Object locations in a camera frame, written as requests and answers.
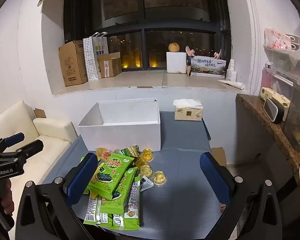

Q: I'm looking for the dotted paper bag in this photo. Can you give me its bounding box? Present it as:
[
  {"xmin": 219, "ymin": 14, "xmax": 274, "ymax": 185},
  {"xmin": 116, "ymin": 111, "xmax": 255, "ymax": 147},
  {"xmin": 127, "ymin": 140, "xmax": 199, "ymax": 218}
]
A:
[{"xmin": 83, "ymin": 32, "xmax": 109, "ymax": 81}]

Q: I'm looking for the white tube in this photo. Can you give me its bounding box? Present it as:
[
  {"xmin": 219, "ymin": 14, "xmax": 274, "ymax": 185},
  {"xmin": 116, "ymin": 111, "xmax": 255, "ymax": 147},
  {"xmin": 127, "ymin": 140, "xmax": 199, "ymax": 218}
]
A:
[{"xmin": 217, "ymin": 79, "xmax": 245, "ymax": 90}]

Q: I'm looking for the white black snack wrapper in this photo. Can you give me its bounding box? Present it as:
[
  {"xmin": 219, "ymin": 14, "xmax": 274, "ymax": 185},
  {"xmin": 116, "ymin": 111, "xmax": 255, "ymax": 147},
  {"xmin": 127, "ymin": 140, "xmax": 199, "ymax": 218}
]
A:
[{"xmin": 139, "ymin": 176, "xmax": 154, "ymax": 192}]

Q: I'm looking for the small open cardboard box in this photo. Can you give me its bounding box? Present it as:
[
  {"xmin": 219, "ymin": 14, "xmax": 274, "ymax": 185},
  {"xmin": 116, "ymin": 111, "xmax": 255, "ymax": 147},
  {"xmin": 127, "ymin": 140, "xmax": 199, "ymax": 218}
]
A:
[{"xmin": 97, "ymin": 51, "xmax": 122, "ymax": 78}]

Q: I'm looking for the pink floral cloth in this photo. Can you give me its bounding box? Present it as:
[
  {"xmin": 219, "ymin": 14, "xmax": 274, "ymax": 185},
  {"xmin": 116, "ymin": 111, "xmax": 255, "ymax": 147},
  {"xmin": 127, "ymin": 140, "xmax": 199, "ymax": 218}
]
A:
[{"xmin": 264, "ymin": 27, "xmax": 293, "ymax": 49}]

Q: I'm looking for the yellow tissue box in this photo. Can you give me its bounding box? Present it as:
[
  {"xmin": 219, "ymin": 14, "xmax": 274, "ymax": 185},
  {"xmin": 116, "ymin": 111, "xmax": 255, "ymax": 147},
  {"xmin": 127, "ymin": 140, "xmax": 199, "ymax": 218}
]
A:
[{"xmin": 173, "ymin": 98, "xmax": 204, "ymax": 121}]

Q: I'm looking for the white foam block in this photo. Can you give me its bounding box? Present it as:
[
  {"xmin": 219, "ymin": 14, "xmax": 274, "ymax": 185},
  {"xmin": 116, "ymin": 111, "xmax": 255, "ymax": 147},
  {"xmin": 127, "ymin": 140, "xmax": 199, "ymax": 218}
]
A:
[{"xmin": 166, "ymin": 51, "xmax": 187, "ymax": 74}]

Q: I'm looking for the dark wooden side table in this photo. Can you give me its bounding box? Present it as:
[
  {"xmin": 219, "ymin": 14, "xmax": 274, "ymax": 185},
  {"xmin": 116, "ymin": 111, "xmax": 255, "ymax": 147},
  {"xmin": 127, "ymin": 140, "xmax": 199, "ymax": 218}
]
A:
[{"xmin": 235, "ymin": 93, "xmax": 300, "ymax": 165}]

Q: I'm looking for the clear storage organiser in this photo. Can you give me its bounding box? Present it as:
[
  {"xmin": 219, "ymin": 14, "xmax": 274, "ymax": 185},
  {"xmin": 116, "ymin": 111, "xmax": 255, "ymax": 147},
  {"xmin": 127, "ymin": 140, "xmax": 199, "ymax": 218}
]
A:
[{"xmin": 261, "ymin": 34, "xmax": 300, "ymax": 90}]

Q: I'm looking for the white desk clock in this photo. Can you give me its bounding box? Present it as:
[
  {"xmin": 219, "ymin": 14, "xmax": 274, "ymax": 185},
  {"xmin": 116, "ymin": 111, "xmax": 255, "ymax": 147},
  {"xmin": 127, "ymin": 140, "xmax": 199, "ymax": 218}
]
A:
[{"xmin": 263, "ymin": 97, "xmax": 287, "ymax": 124}]

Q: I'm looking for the person's left hand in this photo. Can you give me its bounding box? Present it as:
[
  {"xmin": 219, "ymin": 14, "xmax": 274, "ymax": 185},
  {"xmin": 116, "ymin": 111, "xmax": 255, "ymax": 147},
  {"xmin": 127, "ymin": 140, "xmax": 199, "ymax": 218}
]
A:
[{"xmin": 0, "ymin": 179, "xmax": 15, "ymax": 218}]

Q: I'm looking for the reddish jelly cup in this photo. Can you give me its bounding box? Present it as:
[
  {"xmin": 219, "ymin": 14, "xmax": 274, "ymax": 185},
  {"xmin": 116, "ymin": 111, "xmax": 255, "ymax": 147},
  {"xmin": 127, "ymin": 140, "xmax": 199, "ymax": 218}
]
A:
[{"xmin": 96, "ymin": 148, "xmax": 113, "ymax": 161}]

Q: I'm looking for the landscape printed gift box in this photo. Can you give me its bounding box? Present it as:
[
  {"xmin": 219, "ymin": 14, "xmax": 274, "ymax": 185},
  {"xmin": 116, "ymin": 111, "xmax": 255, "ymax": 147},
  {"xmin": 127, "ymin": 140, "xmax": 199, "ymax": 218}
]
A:
[{"xmin": 186, "ymin": 55, "xmax": 227, "ymax": 78}]

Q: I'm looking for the black window frame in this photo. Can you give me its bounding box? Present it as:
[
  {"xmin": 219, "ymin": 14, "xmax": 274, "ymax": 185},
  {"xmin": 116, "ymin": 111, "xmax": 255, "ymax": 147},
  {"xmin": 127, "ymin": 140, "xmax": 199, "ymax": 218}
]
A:
[{"xmin": 63, "ymin": 0, "xmax": 232, "ymax": 71}]

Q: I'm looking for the white foam box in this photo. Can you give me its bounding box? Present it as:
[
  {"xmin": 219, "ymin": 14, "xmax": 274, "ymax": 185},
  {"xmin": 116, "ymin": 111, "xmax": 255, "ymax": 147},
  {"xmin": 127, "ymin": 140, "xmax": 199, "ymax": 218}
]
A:
[{"xmin": 77, "ymin": 97, "xmax": 161, "ymax": 152}]

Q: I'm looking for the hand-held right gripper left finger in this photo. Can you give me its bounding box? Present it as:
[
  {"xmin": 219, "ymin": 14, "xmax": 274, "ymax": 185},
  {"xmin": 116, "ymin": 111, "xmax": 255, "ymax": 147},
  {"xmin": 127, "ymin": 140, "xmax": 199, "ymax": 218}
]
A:
[{"xmin": 15, "ymin": 152, "xmax": 98, "ymax": 240}]

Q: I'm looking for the clear plastic container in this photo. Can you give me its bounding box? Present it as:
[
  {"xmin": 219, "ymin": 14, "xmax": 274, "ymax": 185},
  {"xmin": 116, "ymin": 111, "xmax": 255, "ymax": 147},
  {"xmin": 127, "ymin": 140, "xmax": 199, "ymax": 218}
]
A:
[{"xmin": 283, "ymin": 77, "xmax": 300, "ymax": 153}]

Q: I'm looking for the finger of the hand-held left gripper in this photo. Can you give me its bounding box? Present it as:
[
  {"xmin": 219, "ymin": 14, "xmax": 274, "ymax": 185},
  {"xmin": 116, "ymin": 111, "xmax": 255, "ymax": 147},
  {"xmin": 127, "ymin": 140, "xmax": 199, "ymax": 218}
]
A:
[
  {"xmin": 0, "ymin": 132, "xmax": 25, "ymax": 153},
  {"xmin": 0, "ymin": 139, "xmax": 44, "ymax": 160}
]

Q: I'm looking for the yellow jelly cup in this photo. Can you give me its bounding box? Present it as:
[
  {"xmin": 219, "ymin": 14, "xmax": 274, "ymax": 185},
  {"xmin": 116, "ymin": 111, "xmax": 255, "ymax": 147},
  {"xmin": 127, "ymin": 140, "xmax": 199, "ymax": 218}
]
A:
[
  {"xmin": 139, "ymin": 165, "xmax": 154, "ymax": 178},
  {"xmin": 142, "ymin": 148, "xmax": 155, "ymax": 161},
  {"xmin": 135, "ymin": 157, "xmax": 150, "ymax": 170},
  {"xmin": 152, "ymin": 170, "xmax": 167, "ymax": 187}
]

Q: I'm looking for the large cardboard box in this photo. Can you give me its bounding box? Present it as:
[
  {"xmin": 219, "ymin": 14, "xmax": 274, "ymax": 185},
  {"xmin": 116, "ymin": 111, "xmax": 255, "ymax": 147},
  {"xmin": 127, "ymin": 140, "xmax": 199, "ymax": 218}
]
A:
[{"xmin": 59, "ymin": 40, "xmax": 88, "ymax": 87}]

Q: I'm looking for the white plastic bottle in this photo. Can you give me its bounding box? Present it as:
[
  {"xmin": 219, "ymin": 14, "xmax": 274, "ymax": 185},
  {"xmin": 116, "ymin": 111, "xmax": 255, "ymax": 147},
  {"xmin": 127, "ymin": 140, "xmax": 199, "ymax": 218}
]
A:
[{"xmin": 226, "ymin": 59, "xmax": 237, "ymax": 81}]

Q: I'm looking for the pile of green snack packets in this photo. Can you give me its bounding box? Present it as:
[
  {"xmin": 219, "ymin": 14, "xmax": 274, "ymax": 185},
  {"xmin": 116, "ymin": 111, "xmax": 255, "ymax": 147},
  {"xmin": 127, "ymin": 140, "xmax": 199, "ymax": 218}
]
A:
[{"xmin": 81, "ymin": 145, "xmax": 154, "ymax": 230}]

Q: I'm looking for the flat cardboard sheet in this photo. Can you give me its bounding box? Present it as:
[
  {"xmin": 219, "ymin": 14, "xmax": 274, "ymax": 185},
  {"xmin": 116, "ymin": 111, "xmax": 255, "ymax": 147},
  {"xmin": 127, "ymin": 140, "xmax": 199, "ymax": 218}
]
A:
[{"xmin": 211, "ymin": 147, "xmax": 228, "ymax": 167}]

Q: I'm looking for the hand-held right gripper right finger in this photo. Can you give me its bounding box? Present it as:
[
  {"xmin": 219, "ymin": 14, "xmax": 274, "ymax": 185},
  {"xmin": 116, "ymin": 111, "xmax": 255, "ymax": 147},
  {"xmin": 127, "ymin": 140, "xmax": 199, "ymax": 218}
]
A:
[{"xmin": 199, "ymin": 152, "xmax": 283, "ymax": 240}]

